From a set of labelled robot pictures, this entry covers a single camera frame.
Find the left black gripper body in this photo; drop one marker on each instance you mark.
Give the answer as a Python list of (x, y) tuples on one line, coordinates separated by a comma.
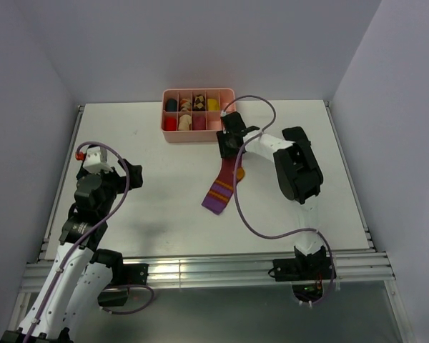
[(114, 184)]

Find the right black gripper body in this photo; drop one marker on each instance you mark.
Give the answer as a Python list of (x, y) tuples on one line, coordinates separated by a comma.
[(226, 148)]

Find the maroon purple striped sock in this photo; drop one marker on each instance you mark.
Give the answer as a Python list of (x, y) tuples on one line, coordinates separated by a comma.
[(221, 191)]

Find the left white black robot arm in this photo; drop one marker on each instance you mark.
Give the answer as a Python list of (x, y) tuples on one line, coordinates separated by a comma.
[(81, 270)]

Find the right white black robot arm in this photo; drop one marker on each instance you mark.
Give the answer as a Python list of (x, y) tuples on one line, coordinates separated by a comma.
[(299, 178)]

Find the maroon rolled sock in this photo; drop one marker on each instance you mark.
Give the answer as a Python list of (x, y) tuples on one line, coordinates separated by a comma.
[(198, 123)]

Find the yellow rolled sock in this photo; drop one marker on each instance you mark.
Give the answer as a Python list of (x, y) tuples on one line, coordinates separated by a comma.
[(212, 104)]

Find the brown checkered rolled sock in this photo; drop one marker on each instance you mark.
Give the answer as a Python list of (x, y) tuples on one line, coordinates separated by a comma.
[(199, 103)]

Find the beige patterned rolled sock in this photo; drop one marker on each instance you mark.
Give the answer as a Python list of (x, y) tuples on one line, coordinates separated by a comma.
[(185, 122)]

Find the pink divided organizer box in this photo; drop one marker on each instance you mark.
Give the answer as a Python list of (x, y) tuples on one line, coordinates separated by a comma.
[(213, 118)]

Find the brown cream patterned rolled sock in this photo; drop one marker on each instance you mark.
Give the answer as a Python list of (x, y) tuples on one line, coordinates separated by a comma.
[(185, 104)]

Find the red rolled sock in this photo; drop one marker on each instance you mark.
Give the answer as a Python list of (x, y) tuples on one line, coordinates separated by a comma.
[(170, 124)]

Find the black sock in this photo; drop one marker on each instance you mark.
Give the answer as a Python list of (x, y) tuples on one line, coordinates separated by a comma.
[(297, 135)]

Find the dark navy rolled sock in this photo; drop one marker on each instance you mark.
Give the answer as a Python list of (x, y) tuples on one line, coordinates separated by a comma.
[(171, 105)]

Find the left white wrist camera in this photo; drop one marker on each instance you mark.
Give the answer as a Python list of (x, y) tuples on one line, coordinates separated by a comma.
[(94, 160)]

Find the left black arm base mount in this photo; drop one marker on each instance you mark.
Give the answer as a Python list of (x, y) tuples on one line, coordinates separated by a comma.
[(118, 291)]

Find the aluminium frame rail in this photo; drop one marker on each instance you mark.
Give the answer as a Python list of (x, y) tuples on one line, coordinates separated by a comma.
[(251, 269)]

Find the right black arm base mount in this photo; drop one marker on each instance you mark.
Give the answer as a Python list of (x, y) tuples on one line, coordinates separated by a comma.
[(311, 270)]

